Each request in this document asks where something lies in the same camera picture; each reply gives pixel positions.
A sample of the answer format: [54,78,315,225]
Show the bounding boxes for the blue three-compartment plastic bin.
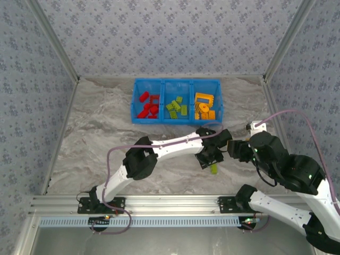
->
[131,78,223,125]

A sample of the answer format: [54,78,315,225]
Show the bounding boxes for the orange lego window frame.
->
[194,92,215,106]

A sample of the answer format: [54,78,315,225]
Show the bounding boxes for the small LED circuit board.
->
[88,215,111,226]
[237,216,260,231]

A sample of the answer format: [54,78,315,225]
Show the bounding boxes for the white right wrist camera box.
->
[245,121,268,133]

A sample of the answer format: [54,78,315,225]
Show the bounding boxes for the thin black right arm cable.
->
[255,163,278,187]

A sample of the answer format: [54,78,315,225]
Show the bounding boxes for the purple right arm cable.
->
[243,109,340,233]

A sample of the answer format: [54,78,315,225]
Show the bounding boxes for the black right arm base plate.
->
[217,196,266,215]

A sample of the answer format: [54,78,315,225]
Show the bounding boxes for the aluminium mounting rail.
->
[28,194,319,215]

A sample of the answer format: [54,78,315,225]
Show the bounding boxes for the light blue slotted cable duct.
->
[39,215,240,228]

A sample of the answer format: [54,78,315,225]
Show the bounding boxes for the aluminium frame post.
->
[26,0,81,83]
[262,0,317,82]

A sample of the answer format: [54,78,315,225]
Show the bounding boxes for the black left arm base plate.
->
[77,197,126,215]

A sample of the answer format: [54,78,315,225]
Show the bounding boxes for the short aluminium frame leg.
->
[12,215,40,255]

